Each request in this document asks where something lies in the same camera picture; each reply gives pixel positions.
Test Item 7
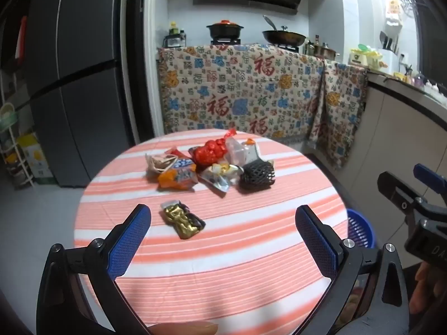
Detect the person's left hand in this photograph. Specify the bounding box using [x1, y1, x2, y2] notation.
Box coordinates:
[149, 321, 219, 335]

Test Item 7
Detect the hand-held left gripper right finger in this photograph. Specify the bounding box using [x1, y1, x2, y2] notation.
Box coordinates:
[295, 205, 410, 335]

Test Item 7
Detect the grey refrigerator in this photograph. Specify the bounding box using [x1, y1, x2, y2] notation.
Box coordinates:
[21, 0, 154, 187]

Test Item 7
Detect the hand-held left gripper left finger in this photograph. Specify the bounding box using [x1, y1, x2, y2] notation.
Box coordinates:
[36, 203, 152, 335]

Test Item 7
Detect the gold foil wrapper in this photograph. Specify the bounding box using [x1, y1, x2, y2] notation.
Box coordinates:
[161, 200, 206, 240]

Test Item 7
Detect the black seasoning rack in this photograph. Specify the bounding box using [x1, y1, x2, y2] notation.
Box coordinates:
[163, 32, 191, 47]

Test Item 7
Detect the white wire storage rack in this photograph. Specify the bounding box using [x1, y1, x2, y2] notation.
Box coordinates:
[0, 70, 35, 189]

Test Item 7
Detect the black wok with lid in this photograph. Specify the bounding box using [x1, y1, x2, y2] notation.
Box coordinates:
[262, 15, 307, 47]

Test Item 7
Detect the black clay pot red lid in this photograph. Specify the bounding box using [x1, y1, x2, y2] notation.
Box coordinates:
[206, 20, 243, 40]

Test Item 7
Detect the white orange snack packet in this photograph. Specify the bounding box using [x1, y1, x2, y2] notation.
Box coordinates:
[242, 139, 275, 164]

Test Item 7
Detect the person's right hand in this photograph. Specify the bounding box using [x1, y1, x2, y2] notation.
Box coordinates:
[408, 262, 447, 316]

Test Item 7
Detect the large printed blanket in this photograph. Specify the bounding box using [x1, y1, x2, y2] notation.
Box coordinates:
[157, 44, 327, 143]

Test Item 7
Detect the silver snack wrapper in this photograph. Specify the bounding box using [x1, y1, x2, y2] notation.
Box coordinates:
[200, 162, 244, 193]

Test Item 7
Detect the white red snack packet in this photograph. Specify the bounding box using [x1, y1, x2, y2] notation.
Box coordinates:
[146, 153, 179, 178]

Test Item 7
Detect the white knife block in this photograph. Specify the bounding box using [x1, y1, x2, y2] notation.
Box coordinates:
[379, 31, 400, 65]

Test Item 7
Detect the pink striped covered stool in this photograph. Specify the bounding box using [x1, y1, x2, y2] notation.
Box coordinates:
[73, 128, 350, 335]

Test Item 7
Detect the small printed blanket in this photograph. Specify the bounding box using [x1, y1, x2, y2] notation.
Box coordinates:
[307, 59, 369, 171]

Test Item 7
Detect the yellow white cardboard box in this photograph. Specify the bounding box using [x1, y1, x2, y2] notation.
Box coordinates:
[17, 133, 48, 184]

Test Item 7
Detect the red mesh bag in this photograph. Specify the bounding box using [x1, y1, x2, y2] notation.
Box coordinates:
[190, 128, 238, 165]

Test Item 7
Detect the white kitchen counter cabinet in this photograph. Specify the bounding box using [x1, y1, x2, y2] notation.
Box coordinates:
[360, 68, 447, 224]

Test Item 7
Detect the steel pot with lid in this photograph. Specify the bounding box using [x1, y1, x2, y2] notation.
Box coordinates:
[312, 42, 340, 60]

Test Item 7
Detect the blue plastic basket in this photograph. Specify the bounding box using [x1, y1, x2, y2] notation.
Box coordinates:
[346, 209, 376, 250]

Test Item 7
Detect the yellow green plastic container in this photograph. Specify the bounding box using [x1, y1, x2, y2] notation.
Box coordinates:
[349, 44, 384, 70]

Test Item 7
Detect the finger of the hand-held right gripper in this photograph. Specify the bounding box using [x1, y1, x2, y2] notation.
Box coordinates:
[377, 171, 447, 224]
[414, 163, 447, 203]

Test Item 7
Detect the black gas stove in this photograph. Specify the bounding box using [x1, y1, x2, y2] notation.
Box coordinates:
[210, 37, 301, 53]

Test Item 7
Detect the hanging white packet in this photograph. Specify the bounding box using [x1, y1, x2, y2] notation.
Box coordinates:
[385, 0, 402, 25]

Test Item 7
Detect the clear plastic container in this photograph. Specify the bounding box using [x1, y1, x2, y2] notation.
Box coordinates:
[223, 138, 250, 164]

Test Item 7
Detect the orange snack bag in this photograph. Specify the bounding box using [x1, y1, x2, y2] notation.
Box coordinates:
[157, 148, 199, 192]

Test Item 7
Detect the black foam fruit net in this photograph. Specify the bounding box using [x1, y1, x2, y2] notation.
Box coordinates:
[238, 161, 275, 193]

